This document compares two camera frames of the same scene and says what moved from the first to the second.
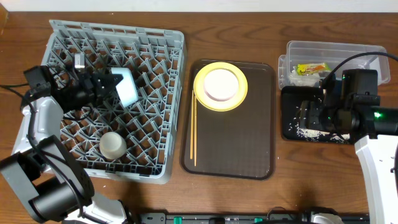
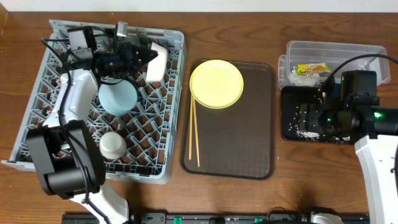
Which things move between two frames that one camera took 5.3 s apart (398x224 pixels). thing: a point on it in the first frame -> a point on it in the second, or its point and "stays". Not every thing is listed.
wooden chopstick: [191, 126] stays
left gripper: [92, 86] -> [131, 55]
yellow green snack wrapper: [303, 69] stays
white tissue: [301, 80] stays
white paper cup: [112, 145] stays
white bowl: [221, 84] -> [157, 67]
